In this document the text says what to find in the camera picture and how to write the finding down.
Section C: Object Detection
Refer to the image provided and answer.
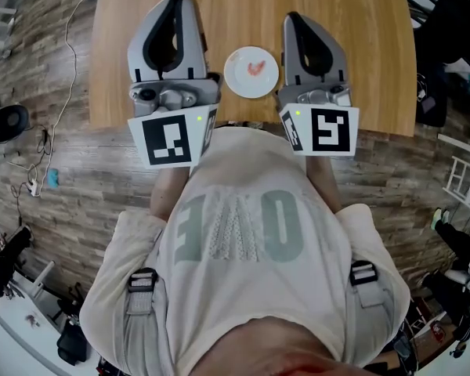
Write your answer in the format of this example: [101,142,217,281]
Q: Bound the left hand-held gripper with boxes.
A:
[127,0,222,170]

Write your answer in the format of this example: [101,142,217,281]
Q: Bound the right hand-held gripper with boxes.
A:
[273,12,360,158]

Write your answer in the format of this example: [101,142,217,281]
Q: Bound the white round plate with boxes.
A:
[223,45,280,99]

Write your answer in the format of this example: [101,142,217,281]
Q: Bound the person's right forearm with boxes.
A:
[305,155,342,215]

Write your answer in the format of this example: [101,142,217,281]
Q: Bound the person's left forearm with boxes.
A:
[149,166,191,225]

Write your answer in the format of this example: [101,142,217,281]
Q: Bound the person's cream printed t-shirt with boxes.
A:
[80,125,411,376]

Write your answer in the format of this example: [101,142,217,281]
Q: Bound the black office chair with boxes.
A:
[401,0,470,66]

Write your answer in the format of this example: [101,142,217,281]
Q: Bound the black round device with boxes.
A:
[0,103,31,150]

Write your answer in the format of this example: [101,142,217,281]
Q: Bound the white metal rack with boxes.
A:
[437,132,470,213]

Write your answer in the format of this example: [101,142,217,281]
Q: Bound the person's face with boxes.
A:
[187,314,363,376]

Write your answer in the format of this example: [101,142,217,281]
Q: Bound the black bag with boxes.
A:
[56,321,89,367]

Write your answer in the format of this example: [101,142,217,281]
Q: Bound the white table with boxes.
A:
[0,272,63,376]

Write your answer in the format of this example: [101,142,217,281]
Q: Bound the white floor cable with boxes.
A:
[23,0,99,195]

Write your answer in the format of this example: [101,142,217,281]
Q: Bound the black floor cables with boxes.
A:
[9,125,54,226]

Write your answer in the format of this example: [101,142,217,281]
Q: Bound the grey shoulder strap with buckle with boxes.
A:
[125,266,160,376]
[348,259,391,367]

